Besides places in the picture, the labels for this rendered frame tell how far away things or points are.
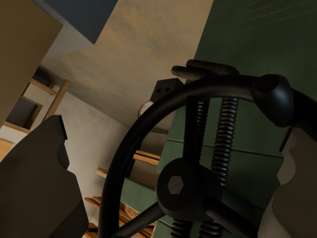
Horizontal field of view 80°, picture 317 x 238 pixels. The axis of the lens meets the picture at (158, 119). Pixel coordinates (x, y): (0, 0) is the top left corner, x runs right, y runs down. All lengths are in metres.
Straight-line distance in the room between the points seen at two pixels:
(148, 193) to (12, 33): 0.46
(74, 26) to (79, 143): 3.35
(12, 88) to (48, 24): 0.17
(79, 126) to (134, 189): 3.28
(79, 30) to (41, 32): 0.08
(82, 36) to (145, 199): 0.43
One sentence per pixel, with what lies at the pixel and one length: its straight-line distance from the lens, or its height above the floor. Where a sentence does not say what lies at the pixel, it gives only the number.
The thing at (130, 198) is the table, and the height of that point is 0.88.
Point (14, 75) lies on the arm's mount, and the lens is 0.51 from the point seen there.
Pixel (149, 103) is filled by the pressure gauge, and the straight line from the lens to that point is 0.52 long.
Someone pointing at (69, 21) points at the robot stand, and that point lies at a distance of 0.55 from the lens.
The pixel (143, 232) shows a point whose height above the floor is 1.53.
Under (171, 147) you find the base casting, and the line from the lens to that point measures 0.48.
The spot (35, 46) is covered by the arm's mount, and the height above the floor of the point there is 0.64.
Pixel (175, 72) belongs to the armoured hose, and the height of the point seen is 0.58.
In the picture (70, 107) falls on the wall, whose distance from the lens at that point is 3.66.
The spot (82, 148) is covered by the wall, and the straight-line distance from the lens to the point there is 3.86.
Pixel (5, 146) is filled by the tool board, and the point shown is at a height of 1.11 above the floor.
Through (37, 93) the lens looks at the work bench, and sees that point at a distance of 3.00.
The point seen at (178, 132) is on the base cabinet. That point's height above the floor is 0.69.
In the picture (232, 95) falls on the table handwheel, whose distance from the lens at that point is 0.24.
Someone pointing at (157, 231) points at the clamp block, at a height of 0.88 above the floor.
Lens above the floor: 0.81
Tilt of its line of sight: 16 degrees down
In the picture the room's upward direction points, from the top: 160 degrees counter-clockwise
